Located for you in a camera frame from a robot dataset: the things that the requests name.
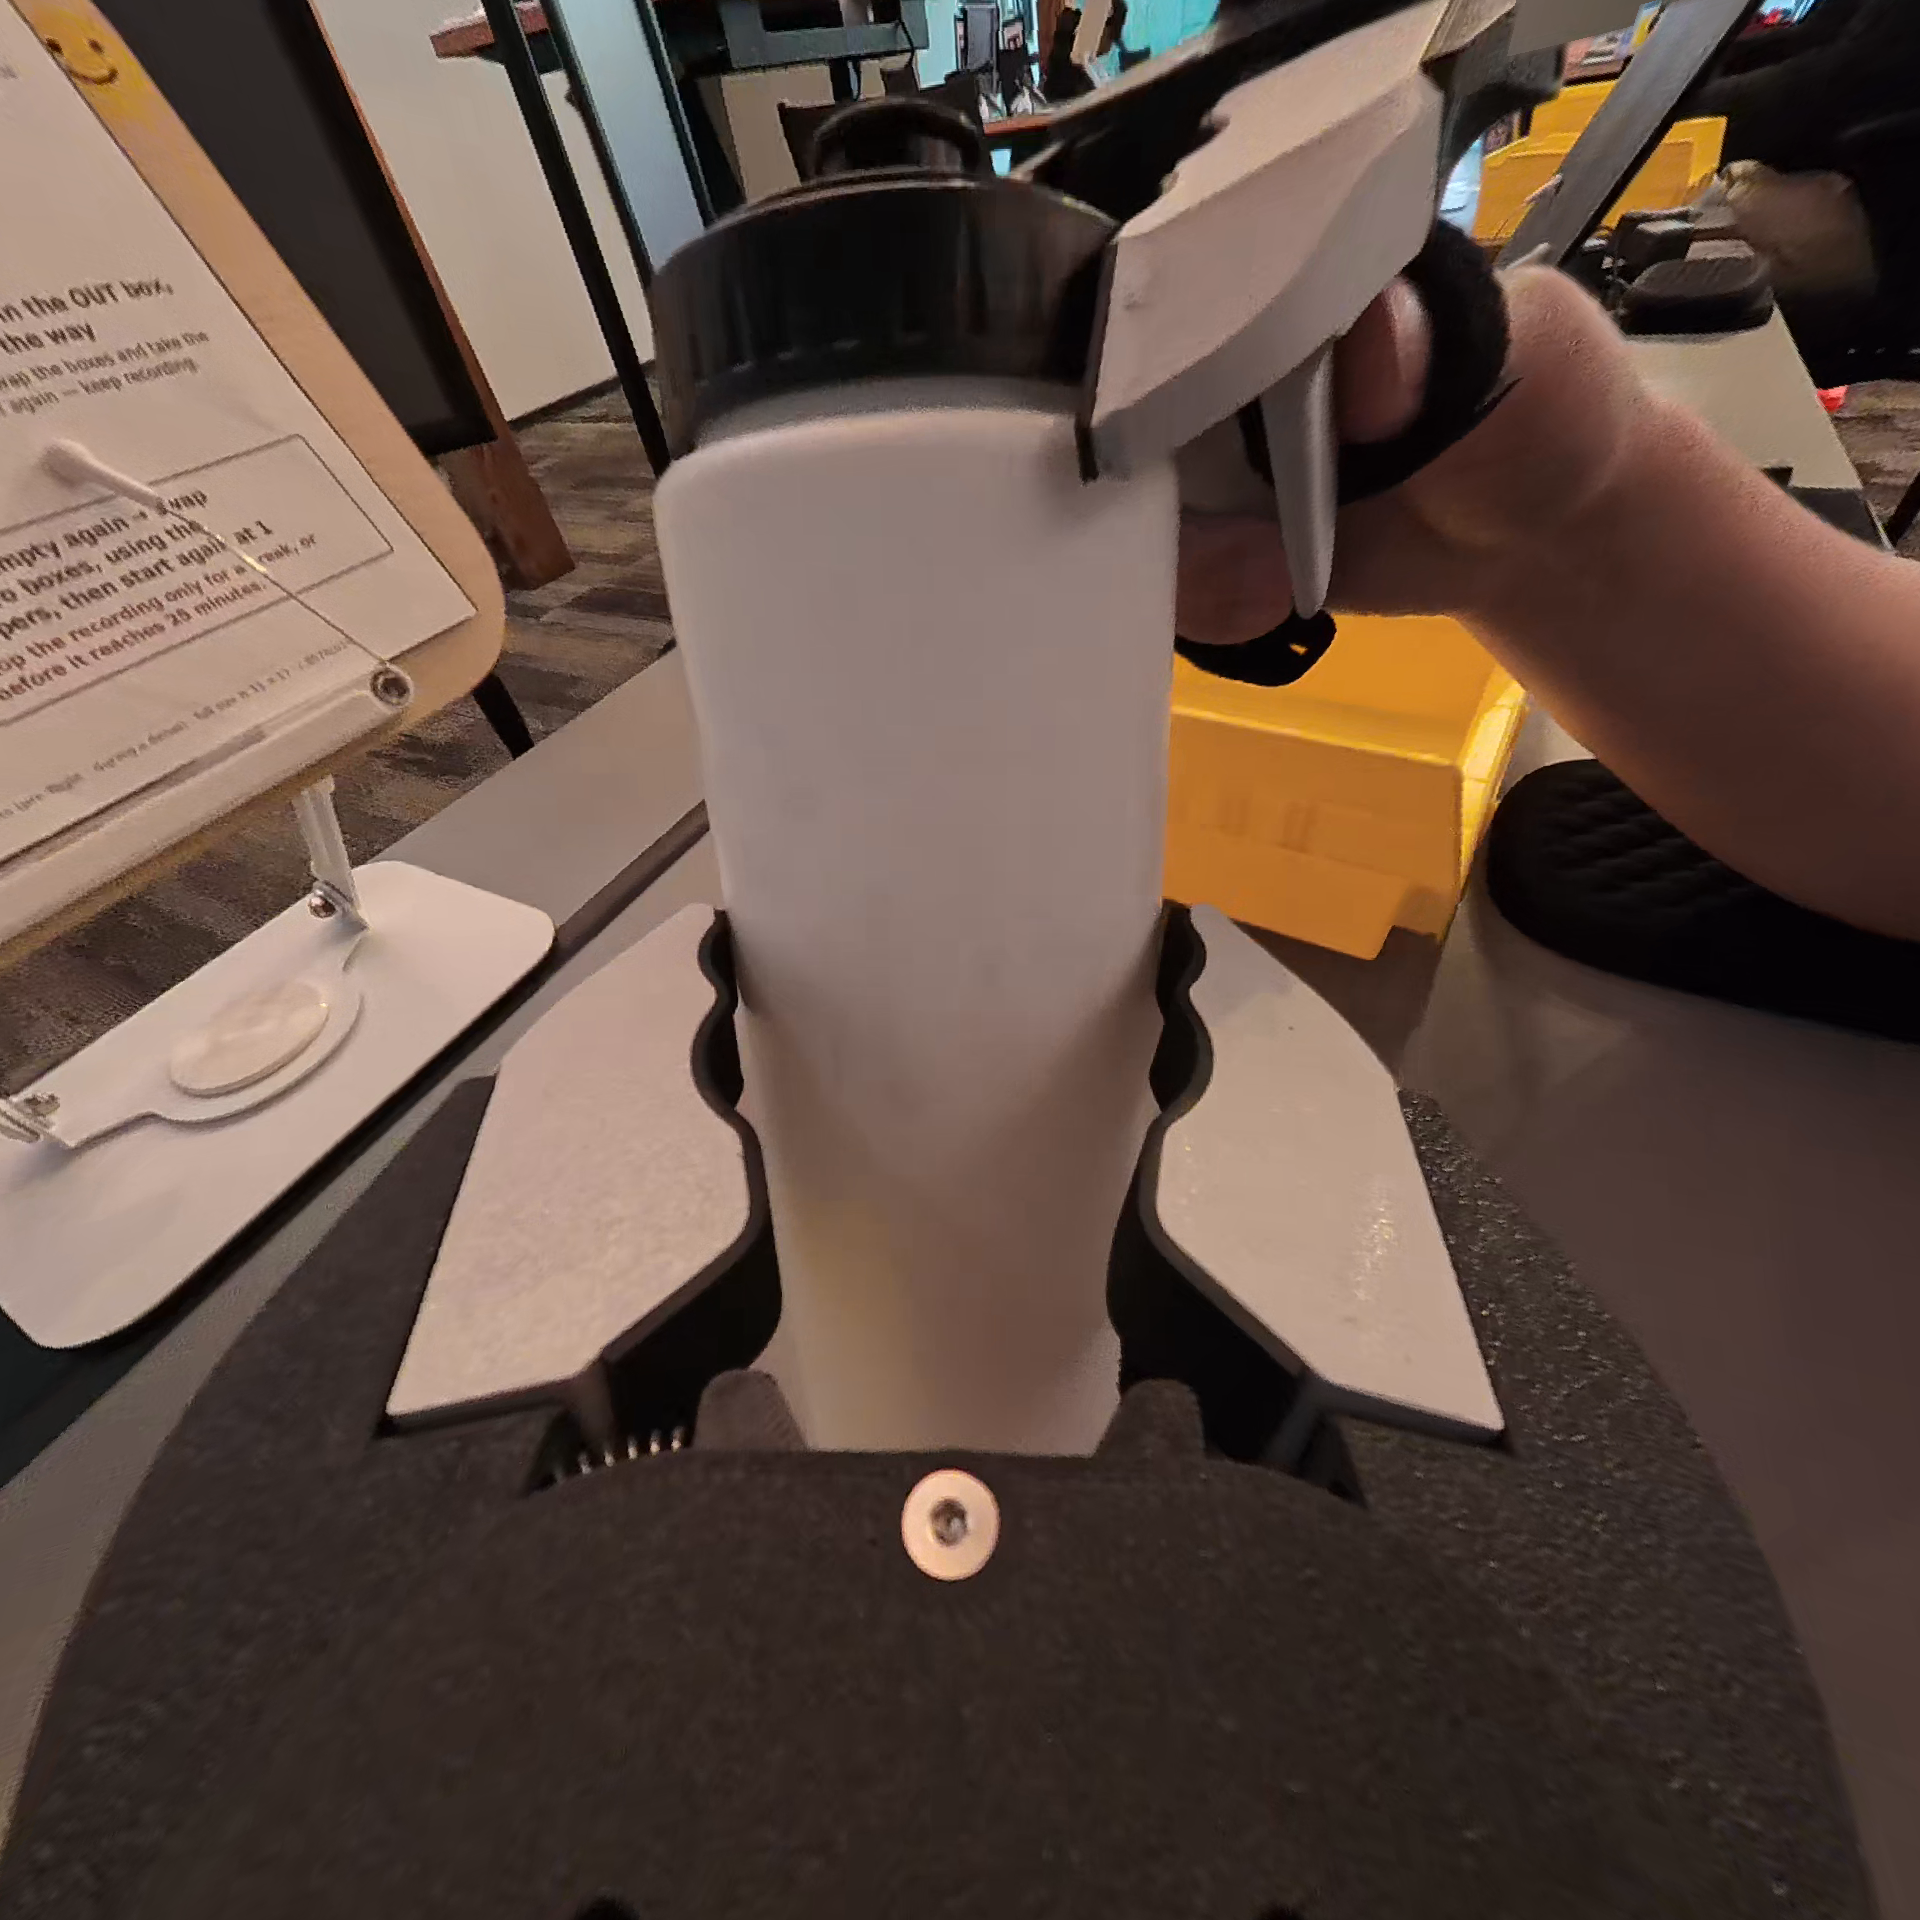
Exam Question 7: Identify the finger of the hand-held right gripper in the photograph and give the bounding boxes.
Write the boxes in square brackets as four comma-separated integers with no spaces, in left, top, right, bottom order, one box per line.
[1076,0,1522,483]
[1249,335,1344,619]

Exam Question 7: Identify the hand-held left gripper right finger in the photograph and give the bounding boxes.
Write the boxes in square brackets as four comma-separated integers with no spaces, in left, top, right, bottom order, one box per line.
[1110,911,1508,1455]

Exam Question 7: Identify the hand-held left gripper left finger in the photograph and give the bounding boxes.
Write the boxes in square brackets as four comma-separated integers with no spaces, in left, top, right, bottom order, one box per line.
[386,917,786,1462]

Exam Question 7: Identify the yellow plastic bin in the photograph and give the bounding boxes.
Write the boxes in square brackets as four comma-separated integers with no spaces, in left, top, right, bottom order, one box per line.
[1162,613,1529,968]

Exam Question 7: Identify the black bottle lid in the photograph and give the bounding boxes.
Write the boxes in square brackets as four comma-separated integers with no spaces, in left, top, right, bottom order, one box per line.
[651,99,1130,457]

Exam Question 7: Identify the white plastic bottle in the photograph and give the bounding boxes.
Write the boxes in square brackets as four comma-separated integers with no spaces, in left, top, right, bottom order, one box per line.
[653,377,1188,1455]

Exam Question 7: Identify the person's right forearm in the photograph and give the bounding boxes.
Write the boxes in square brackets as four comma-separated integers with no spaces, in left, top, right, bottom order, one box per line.
[1469,377,1920,907]

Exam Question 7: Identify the person's right hand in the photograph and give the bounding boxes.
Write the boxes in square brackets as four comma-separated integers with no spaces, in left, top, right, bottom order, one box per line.
[1174,266,1667,651]

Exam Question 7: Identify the stack of yellow bins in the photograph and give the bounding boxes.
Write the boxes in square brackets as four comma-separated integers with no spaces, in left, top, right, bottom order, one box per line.
[1469,76,1734,247]

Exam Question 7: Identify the black textured pad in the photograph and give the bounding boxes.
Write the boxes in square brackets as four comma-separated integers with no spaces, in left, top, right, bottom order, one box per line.
[1488,759,1920,1042]

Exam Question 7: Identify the black metal stand leg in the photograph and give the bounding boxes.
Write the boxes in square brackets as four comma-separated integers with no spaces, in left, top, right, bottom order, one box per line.
[479,0,678,483]

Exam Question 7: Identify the wooden furniture leg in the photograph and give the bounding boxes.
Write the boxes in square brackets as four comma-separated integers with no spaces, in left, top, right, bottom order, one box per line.
[436,420,581,594]

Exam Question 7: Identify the wooden edged instruction board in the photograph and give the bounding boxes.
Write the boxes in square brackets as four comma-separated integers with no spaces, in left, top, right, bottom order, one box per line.
[0,0,510,968]

